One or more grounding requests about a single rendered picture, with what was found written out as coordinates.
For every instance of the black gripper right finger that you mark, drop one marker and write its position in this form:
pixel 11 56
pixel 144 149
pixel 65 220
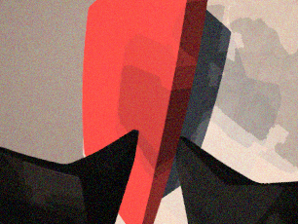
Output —
pixel 215 194

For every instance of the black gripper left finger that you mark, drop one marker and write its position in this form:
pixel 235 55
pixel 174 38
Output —
pixel 89 190

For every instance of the red box lid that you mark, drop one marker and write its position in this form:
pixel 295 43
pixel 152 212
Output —
pixel 139 62

